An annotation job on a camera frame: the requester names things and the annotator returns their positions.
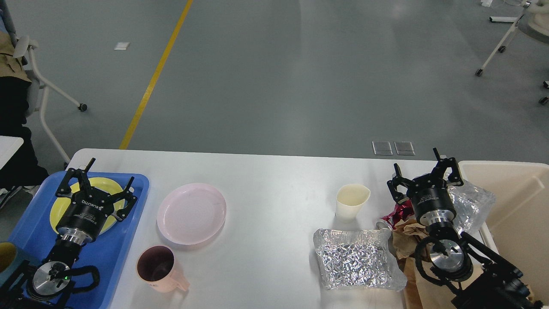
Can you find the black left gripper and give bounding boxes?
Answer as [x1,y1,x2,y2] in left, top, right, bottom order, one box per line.
[56,158,138,236]

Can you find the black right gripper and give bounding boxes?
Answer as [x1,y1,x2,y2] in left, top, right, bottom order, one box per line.
[387,148,464,226]

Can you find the pink mug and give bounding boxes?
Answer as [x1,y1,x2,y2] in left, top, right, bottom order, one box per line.
[136,245,190,293]

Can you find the pink plate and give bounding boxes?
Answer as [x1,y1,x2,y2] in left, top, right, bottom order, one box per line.
[157,183,227,245]

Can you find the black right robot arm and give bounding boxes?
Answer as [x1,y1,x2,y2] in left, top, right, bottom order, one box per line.
[387,148,543,309]

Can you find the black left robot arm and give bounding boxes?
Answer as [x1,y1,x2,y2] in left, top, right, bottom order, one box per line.
[1,158,149,309]

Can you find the yellow plate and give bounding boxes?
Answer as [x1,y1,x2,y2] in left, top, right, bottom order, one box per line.
[49,177,122,235]

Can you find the crushed red can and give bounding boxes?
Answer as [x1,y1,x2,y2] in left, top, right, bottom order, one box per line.
[376,201,414,230]

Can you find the floor socket plate right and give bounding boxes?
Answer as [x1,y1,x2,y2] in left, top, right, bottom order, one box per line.
[394,141,416,156]

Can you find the floor socket plate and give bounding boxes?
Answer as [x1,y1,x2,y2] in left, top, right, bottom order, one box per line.
[372,141,393,156]
[394,141,416,156]

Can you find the floor socket plate left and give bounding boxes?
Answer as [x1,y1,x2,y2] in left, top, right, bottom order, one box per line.
[372,141,393,156]

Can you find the brown paper bag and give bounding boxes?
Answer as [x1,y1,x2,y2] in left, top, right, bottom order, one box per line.
[392,217,455,309]

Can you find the crumpled foil container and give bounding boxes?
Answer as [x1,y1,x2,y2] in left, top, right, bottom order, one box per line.
[447,180,496,233]

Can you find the blue plastic tray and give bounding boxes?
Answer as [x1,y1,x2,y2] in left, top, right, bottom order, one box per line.
[6,171,149,309]

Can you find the cream paper cup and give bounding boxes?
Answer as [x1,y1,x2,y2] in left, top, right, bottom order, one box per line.
[335,184,371,221]

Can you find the seated person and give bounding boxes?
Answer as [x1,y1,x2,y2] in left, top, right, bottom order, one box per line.
[0,31,49,192]

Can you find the teal mug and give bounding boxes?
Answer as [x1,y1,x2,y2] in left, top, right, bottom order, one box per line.
[0,241,17,272]

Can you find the white side table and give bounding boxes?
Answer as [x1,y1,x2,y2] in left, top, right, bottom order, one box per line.
[0,135,24,169]

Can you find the beige plastic bin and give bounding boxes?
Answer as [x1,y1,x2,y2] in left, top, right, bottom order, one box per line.
[459,161,549,305]

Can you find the flat aluminium foil tray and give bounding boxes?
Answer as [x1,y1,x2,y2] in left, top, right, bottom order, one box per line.
[313,228,407,291]

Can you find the white chair left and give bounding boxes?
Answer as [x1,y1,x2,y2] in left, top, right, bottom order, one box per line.
[0,0,87,168]

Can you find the white chair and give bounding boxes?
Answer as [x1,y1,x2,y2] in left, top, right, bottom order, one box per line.
[475,0,549,106]
[0,0,87,168]

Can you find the white chair right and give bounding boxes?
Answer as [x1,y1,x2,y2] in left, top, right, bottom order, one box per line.
[475,0,549,106]

